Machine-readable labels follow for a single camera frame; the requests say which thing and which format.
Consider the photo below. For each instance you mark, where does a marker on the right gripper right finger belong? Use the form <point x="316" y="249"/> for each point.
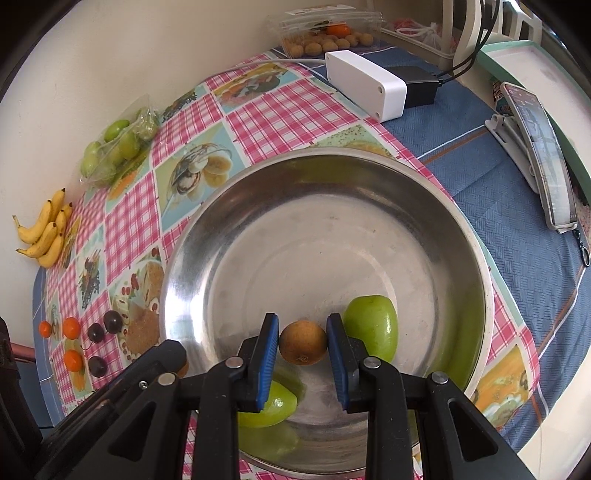
<point x="456" y="440"/>

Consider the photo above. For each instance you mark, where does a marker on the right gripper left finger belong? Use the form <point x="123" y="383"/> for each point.
<point x="143" y="432"/>

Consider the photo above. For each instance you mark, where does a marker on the dark plum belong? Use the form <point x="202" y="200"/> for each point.
<point x="95" y="333"/>
<point x="97" y="367"/>
<point x="113" y="322"/>

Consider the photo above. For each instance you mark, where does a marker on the large orange tangerine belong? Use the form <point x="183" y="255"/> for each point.
<point x="73" y="361"/>

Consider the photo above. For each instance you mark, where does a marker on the brown longan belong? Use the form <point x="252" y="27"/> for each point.
<point x="303" y="343"/>

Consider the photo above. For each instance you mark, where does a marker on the brown round longan fruit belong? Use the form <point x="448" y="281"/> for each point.
<point x="183" y="370"/>

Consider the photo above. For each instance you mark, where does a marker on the bag of green fruits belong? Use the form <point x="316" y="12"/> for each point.
<point x="121" y="145"/>

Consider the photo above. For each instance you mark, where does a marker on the orange tangerine upper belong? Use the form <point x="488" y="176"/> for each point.
<point x="71" y="328"/>

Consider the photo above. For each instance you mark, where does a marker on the pink checkered fruit tablecloth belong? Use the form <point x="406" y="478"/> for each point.
<point x="119" y="239"/>

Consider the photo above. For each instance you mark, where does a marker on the small orange tangerine far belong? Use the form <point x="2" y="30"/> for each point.
<point x="45" y="329"/>

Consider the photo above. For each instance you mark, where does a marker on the green fruit left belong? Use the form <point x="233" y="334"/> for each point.
<point x="280" y="405"/>

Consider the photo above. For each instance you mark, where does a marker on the green fruit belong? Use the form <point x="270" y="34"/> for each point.
<point x="280" y="405"/>
<point x="373" y="320"/>

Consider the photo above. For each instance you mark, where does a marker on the green fruit right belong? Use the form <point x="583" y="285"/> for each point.
<point x="373" y="320"/>

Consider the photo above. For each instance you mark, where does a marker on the yellow banana bunch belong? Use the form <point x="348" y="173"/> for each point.
<point x="44" y="241"/>

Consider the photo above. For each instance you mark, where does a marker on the round steel tray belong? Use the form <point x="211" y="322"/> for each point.
<point x="303" y="234"/>

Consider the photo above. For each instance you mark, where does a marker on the white plastic box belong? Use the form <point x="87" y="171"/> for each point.
<point x="376" y="90"/>

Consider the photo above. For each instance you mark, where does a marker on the black power adapter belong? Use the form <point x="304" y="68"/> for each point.
<point x="422" y="86"/>

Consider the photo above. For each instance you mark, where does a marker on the white chair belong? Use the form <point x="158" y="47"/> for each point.
<point x="445" y="32"/>

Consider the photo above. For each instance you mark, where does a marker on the clear box of longans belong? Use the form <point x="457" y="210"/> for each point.
<point x="312" y="32"/>

